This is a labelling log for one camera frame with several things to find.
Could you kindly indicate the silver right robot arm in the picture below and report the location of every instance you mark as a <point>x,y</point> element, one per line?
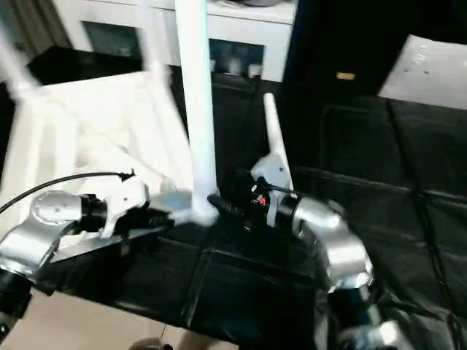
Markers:
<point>343,248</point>

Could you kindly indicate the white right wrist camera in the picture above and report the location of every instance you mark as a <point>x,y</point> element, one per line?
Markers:
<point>271,167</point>

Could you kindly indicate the pale panel with holes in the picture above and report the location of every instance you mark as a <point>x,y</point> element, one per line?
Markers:
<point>430,80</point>

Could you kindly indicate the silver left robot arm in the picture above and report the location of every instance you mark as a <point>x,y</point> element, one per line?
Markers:
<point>47,211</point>

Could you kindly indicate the black quilted mat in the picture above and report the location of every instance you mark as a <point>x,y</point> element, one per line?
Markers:
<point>383,182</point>

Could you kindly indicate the white sideboard with glass doors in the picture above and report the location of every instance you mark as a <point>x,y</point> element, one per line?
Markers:
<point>255,22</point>

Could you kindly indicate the black cabinet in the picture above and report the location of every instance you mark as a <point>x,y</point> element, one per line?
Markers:
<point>346,36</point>

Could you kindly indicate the dark rounded robot foot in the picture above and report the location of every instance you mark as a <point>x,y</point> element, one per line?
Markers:
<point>149,344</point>

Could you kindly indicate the small gold label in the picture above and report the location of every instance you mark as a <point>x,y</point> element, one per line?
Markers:
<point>345,75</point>

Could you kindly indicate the white plastic table leg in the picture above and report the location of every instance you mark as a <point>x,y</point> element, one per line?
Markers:
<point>155,54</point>
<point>275,138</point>
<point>197,91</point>
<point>18,69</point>

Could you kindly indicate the round grey dish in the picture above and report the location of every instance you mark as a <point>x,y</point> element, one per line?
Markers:
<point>259,3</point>

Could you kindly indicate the white plastic table top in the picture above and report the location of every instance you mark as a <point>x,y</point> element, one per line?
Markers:
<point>91,120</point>

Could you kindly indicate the grey brown curtain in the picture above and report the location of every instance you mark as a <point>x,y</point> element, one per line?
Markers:
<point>33,22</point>

